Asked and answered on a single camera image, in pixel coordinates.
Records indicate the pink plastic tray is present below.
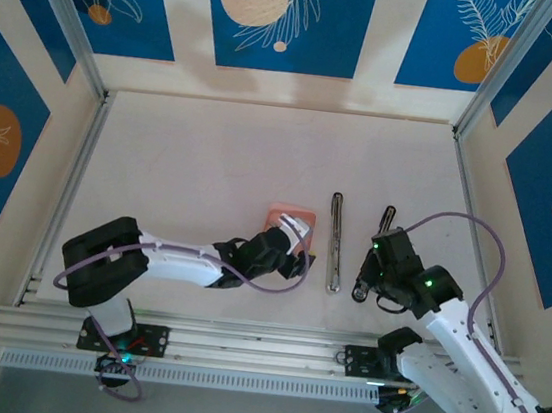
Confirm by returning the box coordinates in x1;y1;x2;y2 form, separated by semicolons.
259;200;320;260

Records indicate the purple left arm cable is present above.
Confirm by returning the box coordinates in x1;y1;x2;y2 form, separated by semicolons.
39;190;316;413

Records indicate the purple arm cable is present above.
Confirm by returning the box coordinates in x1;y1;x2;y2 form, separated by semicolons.
39;190;316;413
381;206;552;413

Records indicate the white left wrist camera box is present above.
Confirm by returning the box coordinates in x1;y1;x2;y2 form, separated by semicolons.
273;213;315;245

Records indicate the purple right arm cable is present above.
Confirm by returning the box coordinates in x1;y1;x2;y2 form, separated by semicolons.
381;206;552;413

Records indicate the aluminium front rail frame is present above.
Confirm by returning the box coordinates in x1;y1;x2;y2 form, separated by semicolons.
0;288;526;411

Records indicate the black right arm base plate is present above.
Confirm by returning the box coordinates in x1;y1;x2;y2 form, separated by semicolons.
341;343;393;383

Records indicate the aluminium side rail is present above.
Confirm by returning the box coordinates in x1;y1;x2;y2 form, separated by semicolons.
427;130;530;359
15;81;118;317

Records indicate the grey slotted cable duct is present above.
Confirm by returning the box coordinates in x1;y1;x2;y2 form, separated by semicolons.
0;339;382;413

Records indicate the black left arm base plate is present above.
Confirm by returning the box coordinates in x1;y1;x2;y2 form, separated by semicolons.
75;313;173;361

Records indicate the aluminium frame post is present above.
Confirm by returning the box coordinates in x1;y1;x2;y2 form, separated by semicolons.
451;0;552;150
3;0;122;102

